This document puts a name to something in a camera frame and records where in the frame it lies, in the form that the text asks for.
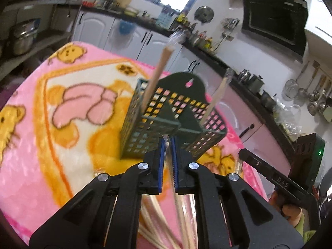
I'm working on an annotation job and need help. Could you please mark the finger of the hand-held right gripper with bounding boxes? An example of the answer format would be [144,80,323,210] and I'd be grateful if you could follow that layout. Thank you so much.
[238,148,277,181]

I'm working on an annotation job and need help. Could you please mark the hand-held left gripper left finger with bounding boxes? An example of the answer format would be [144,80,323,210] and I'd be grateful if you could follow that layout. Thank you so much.
[28,137,168,249]

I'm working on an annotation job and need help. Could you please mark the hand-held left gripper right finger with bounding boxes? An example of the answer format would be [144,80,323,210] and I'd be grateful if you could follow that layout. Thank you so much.
[171,136,304,249]

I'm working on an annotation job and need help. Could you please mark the plastic-wrapped wooden chopsticks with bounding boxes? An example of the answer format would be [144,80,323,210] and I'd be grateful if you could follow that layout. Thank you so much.
[141,30,186,112]
[234,158,244,175]
[200,69,235,126]
[162,133,195,249]

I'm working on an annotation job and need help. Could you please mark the green mesh utensil basket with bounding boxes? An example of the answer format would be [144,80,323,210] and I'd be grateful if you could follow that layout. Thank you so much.
[120,72,228,161]

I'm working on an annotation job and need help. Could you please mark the pile of chopsticks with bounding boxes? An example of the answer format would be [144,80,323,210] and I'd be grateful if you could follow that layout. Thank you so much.
[139,194,201,249]

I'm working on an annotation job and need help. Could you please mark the hanging steel utensils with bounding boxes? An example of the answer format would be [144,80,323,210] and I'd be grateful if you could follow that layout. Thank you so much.
[222,18,240,35]

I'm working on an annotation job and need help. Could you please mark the person's right hand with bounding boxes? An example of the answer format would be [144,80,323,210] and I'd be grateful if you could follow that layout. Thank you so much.
[268,190,304,230]

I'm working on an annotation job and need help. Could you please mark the clear plastic bags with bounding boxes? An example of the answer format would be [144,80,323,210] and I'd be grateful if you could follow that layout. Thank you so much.
[272,101,304,138]

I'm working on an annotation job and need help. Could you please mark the white base cabinet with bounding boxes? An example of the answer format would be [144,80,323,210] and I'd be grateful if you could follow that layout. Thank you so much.
[71,9,187,73]
[182,45,296,159]

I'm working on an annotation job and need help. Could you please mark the row of hanging ladles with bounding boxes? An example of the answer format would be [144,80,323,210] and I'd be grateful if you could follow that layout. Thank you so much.
[298,61,332,124]

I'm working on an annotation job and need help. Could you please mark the small steel kettle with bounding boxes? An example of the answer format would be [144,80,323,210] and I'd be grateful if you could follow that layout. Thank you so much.
[237,69,251,84]

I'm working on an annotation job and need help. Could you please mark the pink printed bear blanket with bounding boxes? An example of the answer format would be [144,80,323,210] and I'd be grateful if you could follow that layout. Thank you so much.
[0,41,269,249]

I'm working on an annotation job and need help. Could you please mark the row of condiment bottles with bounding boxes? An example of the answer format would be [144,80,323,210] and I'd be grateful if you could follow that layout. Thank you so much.
[188,28,217,52]

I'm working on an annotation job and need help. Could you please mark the black range hood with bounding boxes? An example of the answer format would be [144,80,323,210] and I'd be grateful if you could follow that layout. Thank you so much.
[240,0,309,63]

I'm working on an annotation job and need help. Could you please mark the black kitchen countertop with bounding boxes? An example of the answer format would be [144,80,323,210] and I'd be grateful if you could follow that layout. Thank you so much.
[80,4,312,146]

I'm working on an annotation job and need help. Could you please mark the blue basin in bag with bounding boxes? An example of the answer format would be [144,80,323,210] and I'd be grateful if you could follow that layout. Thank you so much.
[118,19,136,36]

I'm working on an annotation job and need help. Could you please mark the light blue knife block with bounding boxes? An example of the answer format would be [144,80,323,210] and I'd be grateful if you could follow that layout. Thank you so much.
[157,6,177,29]

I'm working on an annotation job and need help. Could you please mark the steel pot lid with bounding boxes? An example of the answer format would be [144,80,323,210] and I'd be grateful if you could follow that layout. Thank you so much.
[194,5,215,24]

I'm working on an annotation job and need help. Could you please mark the metal shelf rack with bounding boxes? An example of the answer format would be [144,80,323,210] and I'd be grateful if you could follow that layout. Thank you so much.
[0,0,86,81]

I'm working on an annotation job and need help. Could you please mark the steel steamer pot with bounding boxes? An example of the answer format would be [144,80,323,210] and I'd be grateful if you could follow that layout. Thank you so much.
[10,18,41,56]

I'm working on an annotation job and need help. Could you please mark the hanging wire strainer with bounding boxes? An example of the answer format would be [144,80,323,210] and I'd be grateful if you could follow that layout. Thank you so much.
[284,61,310,99]

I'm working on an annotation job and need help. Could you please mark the white wall cabinet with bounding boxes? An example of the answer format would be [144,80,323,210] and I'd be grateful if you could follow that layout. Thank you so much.
[304,0,332,57]

